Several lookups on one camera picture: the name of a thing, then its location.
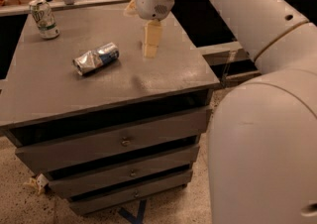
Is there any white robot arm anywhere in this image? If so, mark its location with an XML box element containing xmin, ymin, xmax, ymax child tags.
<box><xmin>134</xmin><ymin>0</ymin><xmax>317</xmax><ymax>224</ymax></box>

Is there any bottom grey drawer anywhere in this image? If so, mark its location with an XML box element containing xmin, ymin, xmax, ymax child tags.
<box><xmin>69</xmin><ymin>168</ymin><xmax>192</xmax><ymax>215</ymax></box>

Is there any grey drawer cabinet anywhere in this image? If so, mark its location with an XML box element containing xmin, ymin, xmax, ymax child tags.
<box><xmin>0</xmin><ymin>6</ymin><xmax>218</xmax><ymax>204</ymax></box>

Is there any crumpled paper scrap on floor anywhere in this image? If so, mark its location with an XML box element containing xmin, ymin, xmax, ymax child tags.
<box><xmin>24</xmin><ymin>173</ymin><xmax>49</xmax><ymax>195</ymax></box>

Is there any crushed silver blue redbull can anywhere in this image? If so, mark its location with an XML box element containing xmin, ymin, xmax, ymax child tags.
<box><xmin>72</xmin><ymin>43</ymin><xmax>119</xmax><ymax>75</ymax></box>

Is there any grey drawer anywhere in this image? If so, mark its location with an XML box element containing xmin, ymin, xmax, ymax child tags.
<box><xmin>49</xmin><ymin>144</ymin><xmax>199</xmax><ymax>198</ymax></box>
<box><xmin>69</xmin><ymin>168</ymin><xmax>192</xmax><ymax>215</ymax></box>
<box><xmin>16</xmin><ymin>107</ymin><xmax>211</xmax><ymax>173</ymax></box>

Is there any grey metal railing frame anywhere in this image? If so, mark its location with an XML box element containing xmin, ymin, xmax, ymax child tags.
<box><xmin>0</xmin><ymin>0</ymin><xmax>317</xmax><ymax>87</ymax></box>

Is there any top grey drawer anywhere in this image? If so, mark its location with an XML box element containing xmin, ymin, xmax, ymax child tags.
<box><xmin>16</xmin><ymin>107</ymin><xmax>211</xmax><ymax>173</ymax></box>

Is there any green white 7up can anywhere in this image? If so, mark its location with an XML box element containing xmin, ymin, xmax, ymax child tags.
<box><xmin>29</xmin><ymin>0</ymin><xmax>59</xmax><ymax>40</ymax></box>

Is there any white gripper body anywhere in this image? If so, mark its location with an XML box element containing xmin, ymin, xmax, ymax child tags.
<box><xmin>135</xmin><ymin>0</ymin><xmax>174</xmax><ymax>20</ymax></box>

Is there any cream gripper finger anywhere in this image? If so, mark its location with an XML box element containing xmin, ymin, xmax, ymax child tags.
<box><xmin>143</xmin><ymin>20</ymin><xmax>162</xmax><ymax>58</ymax></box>
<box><xmin>124</xmin><ymin>0</ymin><xmax>138</xmax><ymax>16</ymax></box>

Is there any middle grey drawer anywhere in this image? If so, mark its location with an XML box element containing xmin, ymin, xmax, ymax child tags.
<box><xmin>49</xmin><ymin>144</ymin><xmax>199</xmax><ymax>198</ymax></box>

